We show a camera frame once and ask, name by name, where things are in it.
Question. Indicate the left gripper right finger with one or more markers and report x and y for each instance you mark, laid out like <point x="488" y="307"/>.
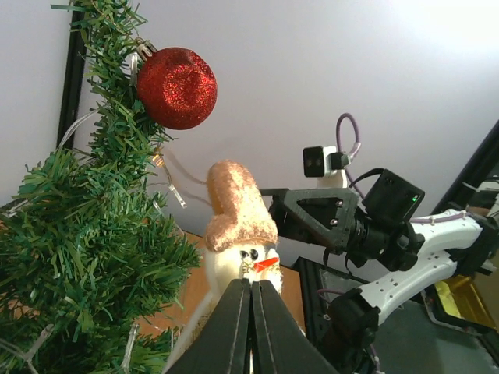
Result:
<point x="278" y="344"/>

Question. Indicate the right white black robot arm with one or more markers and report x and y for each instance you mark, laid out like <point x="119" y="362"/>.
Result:
<point x="416" y="252"/>

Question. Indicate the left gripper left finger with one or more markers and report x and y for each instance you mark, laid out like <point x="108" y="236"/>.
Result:
<point x="223" y="346"/>

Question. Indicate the snowman ornament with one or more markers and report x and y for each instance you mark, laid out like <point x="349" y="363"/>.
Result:
<point x="240" y="243"/>

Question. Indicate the small green christmas tree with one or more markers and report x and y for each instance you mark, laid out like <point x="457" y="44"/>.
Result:
<point x="85" y="218"/>

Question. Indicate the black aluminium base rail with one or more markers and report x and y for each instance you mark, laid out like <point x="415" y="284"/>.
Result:
<point x="312" y="304"/>

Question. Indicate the red ball ornament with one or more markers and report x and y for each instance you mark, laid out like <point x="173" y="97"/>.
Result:
<point x="176" y="86"/>

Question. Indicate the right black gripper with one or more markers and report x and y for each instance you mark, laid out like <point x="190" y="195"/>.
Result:
<point x="326" y="217"/>

